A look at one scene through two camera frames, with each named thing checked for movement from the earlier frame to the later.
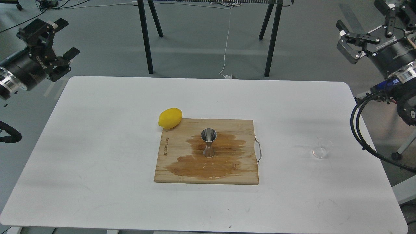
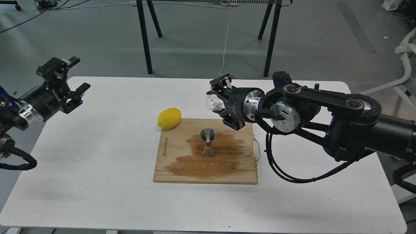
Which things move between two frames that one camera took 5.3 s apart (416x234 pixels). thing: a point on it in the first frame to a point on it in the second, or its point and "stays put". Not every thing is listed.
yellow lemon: [170, 118] stays put
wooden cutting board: [181, 158] stays put
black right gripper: [390, 51] to [242, 102]
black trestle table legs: [278, 6] stays put
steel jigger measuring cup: [208, 135] stays put
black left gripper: [28, 67] to [40, 102]
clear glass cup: [324, 145] to [214, 102]
